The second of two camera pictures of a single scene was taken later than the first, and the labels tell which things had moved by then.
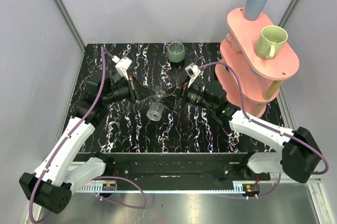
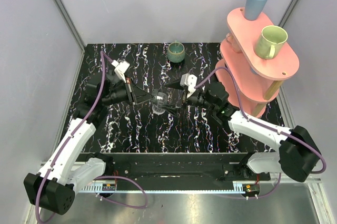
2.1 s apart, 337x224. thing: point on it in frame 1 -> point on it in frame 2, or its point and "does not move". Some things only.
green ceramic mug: [269, 42] does not move
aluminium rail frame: [244, 186] does not move
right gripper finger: [177, 92] -> [175, 84]
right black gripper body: [193, 95] does not move
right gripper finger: [169, 101] -> [175, 108]
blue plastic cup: [256, 0] does not move
